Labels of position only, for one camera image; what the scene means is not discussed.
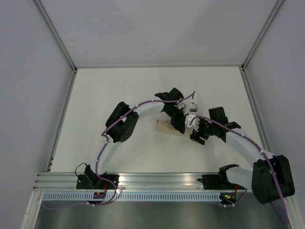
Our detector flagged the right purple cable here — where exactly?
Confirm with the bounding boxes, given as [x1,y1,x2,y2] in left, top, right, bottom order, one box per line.
[189,115,290,224]

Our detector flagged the aluminium mounting rail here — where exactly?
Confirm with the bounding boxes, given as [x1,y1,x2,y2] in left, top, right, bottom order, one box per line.
[32,173,293,193]

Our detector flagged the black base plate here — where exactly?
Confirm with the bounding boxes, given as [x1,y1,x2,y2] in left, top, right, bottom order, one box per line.
[197,174,245,190]
[76,174,119,190]

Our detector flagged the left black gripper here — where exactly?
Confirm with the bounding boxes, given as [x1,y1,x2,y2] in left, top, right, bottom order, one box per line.
[165,107,188,135]

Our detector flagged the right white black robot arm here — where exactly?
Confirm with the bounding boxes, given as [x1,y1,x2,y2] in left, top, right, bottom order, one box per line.
[185,107,295,204]

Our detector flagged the beige cloth napkin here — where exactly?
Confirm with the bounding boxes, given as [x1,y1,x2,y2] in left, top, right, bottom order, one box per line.
[156,119,192,137]

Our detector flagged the aluminium frame post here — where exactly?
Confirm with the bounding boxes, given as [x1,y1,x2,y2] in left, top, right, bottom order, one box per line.
[32,0,77,73]
[240,0,285,72]

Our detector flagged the white slotted cable duct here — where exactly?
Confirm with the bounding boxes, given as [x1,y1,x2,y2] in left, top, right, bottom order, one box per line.
[43,192,221,202]

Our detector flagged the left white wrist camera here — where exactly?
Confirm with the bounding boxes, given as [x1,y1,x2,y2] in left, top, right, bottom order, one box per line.
[188,102,198,112]

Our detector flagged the right aluminium frame post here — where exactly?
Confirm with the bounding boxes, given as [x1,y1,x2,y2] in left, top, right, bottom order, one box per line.
[240,0,285,72]

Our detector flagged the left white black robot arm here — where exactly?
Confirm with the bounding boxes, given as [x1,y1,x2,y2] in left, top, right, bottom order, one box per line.
[76,88,193,189]

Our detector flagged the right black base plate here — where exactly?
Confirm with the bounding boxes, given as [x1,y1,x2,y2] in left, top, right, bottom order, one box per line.
[197,174,245,190]

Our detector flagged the left aluminium frame post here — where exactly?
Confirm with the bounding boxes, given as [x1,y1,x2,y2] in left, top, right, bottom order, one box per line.
[32,0,77,73]

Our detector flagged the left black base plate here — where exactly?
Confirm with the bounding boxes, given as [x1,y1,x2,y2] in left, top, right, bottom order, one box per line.
[76,174,119,190]

